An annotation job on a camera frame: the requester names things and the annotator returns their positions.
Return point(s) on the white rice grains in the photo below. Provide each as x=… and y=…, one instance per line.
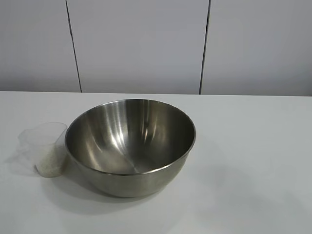
x=48, y=167

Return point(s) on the stainless steel mixing bowl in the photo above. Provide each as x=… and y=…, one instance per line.
x=126, y=185

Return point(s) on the clear plastic measuring cup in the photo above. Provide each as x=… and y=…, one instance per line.
x=36, y=136

